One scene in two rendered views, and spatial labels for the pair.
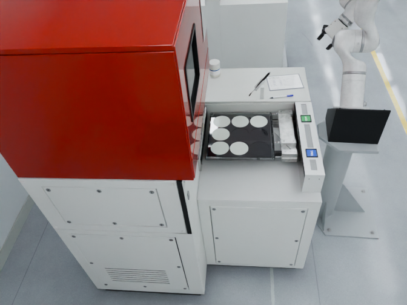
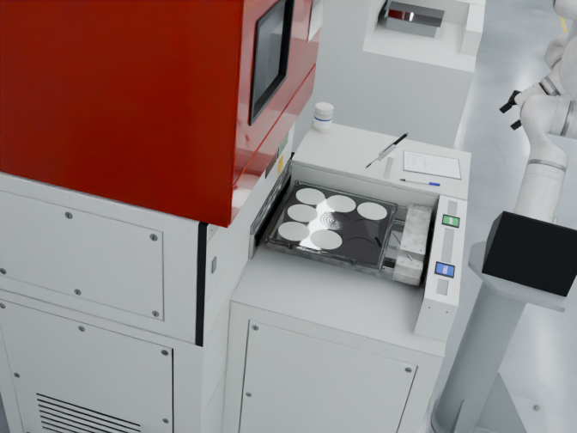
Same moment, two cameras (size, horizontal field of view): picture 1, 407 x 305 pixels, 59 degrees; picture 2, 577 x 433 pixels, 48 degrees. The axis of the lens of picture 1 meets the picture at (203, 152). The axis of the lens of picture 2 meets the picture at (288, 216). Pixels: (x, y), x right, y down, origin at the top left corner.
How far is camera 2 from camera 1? 39 cm
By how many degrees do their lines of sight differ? 12
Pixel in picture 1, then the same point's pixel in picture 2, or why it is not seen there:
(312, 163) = (442, 284)
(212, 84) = (312, 140)
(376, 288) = not seen: outside the picture
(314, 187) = (436, 329)
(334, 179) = (482, 354)
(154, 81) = (203, 20)
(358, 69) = (554, 159)
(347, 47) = (542, 120)
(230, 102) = (332, 170)
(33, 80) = not seen: outside the picture
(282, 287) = not seen: outside the picture
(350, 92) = (533, 194)
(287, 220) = (379, 384)
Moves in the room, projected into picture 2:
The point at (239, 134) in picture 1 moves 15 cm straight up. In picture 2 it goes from (333, 220) to (340, 181)
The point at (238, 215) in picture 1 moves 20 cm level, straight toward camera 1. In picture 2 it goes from (294, 352) to (277, 404)
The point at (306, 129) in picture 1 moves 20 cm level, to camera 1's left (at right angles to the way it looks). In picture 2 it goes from (446, 235) to (382, 226)
